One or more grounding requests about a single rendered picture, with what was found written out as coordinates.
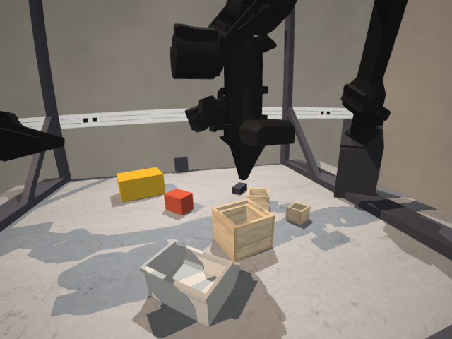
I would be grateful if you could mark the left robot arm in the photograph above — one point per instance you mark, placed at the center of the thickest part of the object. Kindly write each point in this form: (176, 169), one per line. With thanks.
(201, 53)

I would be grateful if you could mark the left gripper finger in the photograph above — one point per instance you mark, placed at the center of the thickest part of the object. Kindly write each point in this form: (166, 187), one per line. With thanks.
(234, 153)
(246, 157)

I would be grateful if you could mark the yellow rectangular block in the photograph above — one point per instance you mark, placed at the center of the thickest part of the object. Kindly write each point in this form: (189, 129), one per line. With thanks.
(140, 184)

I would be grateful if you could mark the red cube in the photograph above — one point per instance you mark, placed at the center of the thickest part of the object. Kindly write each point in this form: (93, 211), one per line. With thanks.
(179, 201)

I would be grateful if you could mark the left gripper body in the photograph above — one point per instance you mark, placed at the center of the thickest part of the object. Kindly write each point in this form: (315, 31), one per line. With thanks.
(253, 131)

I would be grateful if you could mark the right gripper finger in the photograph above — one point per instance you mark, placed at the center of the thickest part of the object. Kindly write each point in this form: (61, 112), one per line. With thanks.
(14, 144)
(51, 141)

